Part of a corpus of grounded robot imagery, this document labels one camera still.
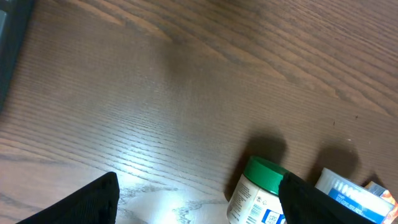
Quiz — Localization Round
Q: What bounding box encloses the white blue-label tub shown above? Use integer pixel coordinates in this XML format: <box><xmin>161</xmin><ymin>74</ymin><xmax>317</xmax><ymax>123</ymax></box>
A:
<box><xmin>315</xmin><ymin>168</ymin><xmax>394</xmax><ymax>224</ymax></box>

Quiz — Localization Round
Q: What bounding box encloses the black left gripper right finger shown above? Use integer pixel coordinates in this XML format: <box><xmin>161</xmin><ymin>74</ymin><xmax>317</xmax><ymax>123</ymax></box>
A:
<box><xmin>279</xmin><ymin>172</ymin><xmax>372</xmax><ymax>224</ymax></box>

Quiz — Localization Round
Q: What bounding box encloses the grey plastic mesh basket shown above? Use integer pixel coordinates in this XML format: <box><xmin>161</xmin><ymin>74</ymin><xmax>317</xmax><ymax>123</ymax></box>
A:
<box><xmin>1</xmin><ymin>0</ymin><xmax>35</xmax><ymax>109</ymax></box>

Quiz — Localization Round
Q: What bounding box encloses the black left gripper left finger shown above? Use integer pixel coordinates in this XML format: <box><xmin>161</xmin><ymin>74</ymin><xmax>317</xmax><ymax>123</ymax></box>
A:
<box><xmin>17</xmin><ymin>172</ymin><xmax>120</xmax><ymax>224</ymax></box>

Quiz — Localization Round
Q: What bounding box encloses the green-lid jar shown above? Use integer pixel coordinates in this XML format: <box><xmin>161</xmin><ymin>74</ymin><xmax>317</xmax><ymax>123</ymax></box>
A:
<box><xmin>226</xmin><ymin>156</ymin><xmax>288</xmax><ymax>224</ymax></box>

